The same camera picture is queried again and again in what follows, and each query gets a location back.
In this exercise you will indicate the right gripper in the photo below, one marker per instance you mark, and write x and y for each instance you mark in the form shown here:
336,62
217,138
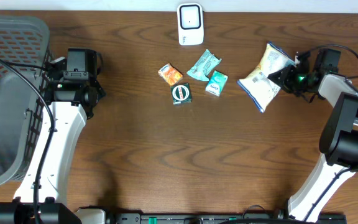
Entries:
282,79

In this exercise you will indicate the yellow white snack bag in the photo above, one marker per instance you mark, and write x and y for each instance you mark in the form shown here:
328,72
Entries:
257,85

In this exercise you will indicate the teal Kleenex tissue pack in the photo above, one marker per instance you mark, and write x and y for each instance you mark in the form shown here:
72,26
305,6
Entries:
216,83

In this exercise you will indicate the light green wrapper pack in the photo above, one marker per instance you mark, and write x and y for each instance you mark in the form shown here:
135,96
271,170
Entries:
205,64

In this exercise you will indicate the orange tissue pack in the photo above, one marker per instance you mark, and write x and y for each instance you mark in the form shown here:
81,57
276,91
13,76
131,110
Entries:
170,74

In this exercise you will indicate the green round-logo box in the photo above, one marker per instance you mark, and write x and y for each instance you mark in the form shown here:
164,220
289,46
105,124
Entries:
181,94

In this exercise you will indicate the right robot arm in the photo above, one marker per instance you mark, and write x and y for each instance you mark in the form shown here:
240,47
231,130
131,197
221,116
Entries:
338,144

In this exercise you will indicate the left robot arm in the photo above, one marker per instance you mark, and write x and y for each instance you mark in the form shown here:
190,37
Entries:
69,99

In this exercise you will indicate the grey plastic mesh basket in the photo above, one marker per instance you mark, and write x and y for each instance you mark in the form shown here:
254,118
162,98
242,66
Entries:
24,41

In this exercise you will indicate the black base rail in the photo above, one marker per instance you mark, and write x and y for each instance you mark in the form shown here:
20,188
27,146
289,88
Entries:
136,218

